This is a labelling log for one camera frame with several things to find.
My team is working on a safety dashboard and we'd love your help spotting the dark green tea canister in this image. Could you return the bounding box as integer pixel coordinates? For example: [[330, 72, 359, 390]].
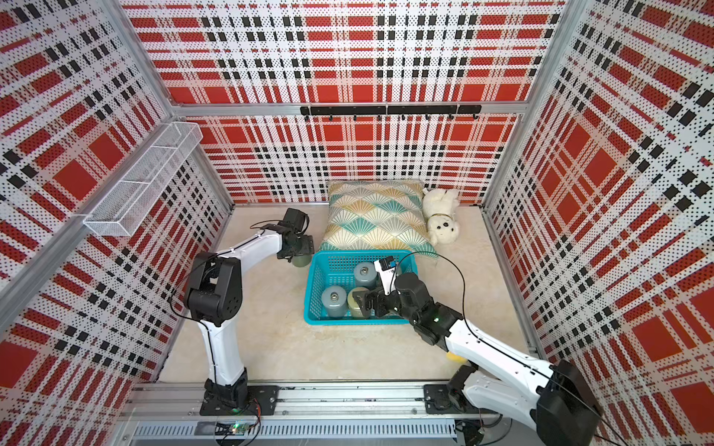
[[291, 255, 312, 268]]

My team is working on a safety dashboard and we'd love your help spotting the blue grey tea canister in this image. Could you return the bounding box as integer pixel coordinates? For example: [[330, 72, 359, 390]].
[[321, 285, 348, 319]]

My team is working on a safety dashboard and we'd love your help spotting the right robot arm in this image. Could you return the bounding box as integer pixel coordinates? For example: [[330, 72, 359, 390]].
[[355, 272, 602, 445]]

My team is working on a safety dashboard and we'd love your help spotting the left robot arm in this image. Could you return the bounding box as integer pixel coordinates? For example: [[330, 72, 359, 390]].
[[184, 208, 314, 409]]

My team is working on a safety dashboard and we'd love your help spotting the light blue tea canister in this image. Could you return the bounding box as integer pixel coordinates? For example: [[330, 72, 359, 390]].
[[353, 262, 377, 289]]

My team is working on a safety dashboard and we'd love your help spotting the yellow plush toy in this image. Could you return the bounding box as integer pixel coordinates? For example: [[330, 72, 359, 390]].
[[446, 352, 469, 364]]

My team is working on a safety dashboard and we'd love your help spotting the fan pattern pillow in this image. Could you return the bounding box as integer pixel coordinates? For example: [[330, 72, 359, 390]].
[[320, 180, 435, 256]]

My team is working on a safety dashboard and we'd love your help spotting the white plush bear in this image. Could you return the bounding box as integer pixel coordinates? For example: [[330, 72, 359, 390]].
[[422, 189, 460, 246]]

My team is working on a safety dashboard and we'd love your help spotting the green circuit board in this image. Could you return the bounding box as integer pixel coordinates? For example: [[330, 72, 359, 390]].
[[214, 423, 253, 437]]

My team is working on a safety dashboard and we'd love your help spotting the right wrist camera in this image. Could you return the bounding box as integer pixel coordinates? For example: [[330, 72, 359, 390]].
[[374, 256, 397, 295]]

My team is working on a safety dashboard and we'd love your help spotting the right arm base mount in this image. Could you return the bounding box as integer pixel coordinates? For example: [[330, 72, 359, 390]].
[[422, 384, 496, 416]]

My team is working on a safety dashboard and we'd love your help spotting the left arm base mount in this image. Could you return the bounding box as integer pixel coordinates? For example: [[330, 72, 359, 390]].
[[200, 383, 280, 416]]

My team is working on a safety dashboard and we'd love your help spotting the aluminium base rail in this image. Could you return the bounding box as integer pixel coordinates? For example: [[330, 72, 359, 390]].
[[120, 380, 514, 421]]

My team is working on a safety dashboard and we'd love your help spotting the black hook rail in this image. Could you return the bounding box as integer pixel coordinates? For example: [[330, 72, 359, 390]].
[[300, 104, 483, 118]]

